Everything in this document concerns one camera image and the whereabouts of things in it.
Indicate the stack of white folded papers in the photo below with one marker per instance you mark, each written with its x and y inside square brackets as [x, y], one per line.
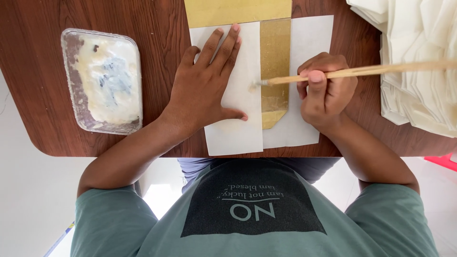
[421, 32]

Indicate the wooden glue brush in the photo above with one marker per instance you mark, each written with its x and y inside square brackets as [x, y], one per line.
[375, 69]

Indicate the person's left hand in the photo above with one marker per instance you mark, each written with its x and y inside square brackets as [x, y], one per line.
[200, 96]

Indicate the green printed t-shirt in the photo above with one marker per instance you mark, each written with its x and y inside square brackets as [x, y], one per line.
[250, 235]

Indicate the gold paper strip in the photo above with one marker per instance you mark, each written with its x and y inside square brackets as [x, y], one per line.
[275, 50]

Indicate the blue and yellow strip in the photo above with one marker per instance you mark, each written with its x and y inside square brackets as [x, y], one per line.
[59, 241]

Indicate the clear plastic glue container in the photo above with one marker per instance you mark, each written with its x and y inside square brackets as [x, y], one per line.
[103, 82]

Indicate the gold card sheet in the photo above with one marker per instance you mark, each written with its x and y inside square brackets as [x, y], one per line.
[235, 12]

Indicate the person's right hand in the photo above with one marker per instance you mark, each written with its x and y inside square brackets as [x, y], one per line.
[332, 91]

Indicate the red plastic object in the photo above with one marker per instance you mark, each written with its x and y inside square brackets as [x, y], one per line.
[442, 162]

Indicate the white paper sheet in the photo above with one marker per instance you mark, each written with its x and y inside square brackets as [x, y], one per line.
[309, 39]
[235, 142]

